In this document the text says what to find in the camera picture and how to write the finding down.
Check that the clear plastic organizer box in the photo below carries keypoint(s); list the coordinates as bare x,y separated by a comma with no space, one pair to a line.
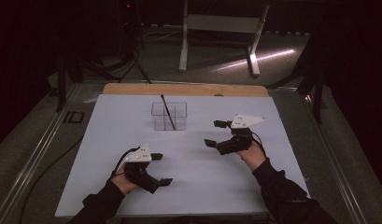
179,116

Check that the black tripod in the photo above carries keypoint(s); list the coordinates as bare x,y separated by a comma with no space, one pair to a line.
134,59

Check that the white table cover sheet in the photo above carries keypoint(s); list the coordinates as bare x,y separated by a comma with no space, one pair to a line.
195,193

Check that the thin black makeup brush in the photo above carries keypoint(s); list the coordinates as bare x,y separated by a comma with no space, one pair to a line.
168,113

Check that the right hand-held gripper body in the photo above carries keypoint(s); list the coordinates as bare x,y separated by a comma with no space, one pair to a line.
241,121

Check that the white metal desk frame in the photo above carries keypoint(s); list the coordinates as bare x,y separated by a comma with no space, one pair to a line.
223,23

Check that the person's right hand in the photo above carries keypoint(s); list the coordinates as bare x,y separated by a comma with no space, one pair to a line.
253,155

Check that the person's left hand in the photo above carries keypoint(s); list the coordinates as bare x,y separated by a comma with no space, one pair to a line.
124,183

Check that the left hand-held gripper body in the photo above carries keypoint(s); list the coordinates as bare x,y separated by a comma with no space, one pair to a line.
138,155

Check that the metal floor rail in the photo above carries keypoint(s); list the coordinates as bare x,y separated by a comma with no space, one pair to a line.
33,155
338,174

